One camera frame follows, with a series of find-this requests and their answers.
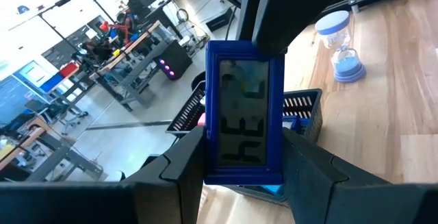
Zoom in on black office chair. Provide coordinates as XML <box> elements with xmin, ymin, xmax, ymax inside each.
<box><xmin>25</xmin><ymin>99</ymin><xmax>90</xmax><ymax>132</ymax></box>

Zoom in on person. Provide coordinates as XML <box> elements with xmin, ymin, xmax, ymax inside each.
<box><xmin>122</xmin><ymin>0</ymin><xmax>151</xmax><ymax>21</ymax></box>

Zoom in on black box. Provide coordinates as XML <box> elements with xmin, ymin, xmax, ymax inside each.
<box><xmin>205</xmin><ymin>7</ymin><xmax>235</xmax><ymax>32</ymax></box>

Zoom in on red storage bin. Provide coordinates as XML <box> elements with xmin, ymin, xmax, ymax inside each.
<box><xmin>60</xmin><ymin>62</ymin><xmax>80</xmax><ymax>78</ymax></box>

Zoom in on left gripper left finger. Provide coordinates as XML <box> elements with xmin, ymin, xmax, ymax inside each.
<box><xmin>119</xmin><ymin>126</ymin><xmax>207</xmax><ymax>224</ymax></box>

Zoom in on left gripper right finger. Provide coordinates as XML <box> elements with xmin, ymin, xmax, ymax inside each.
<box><xmin>283</xmin><ymin>127</ymin><xmax>391</xmax><ymax>224</ymax></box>

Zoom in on black standing desk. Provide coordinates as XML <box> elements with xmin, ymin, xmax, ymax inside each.
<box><xmin>145</xmin><ymin>6</ymin><xmax>184</xmax><ymax>40</ymax></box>

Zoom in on black slotted plastic basket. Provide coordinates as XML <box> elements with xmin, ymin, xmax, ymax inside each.
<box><xmin>166</xmin><ymin>79</ymin><xmax>324</xmax><ymax>206</ymax></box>

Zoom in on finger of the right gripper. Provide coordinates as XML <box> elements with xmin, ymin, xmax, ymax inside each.
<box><xmin>252</xmin><ymin>0</ymin><xmax>359</xmax><ymax>55</ymax></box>
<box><xmin>235</xmin><ymin>0</ymin><xmax>266</xmax><ymax>42</ymax></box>

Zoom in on wooden table grey legs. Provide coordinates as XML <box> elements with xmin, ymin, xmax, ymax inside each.
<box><xmin>0</xmin><ymin>116</ymin><xmax>105</xmax><ymax>184</ymax></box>

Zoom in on blue storage bin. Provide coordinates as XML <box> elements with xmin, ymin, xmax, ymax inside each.
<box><xmin>40</xmin><ymin>73</ymin><xmax>64</xmax><ymax>93</ymax></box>

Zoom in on blue sand timer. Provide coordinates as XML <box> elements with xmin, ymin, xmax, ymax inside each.
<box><xmin>314</xmin><ymin>10</ymin><xmax>367</xmax><ymax>84</ymax></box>

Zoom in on wooden top workbench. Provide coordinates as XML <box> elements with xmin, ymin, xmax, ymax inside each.
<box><xmin>88</xmin><ymin>20</ymin><xmax>168</xmax><ymax>112</ymax></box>

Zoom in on ring light on stand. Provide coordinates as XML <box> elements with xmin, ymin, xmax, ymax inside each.
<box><xmin>175</xmin><ymin>7</ymin><xmax>191</xmax><ymax>23</ymax></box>

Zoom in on black computer tower pink lights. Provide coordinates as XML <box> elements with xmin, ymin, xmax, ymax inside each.
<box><xmin>154</xmin><ymin>39</ymin><xmax>194</xmax><ymax>81</ymax></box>

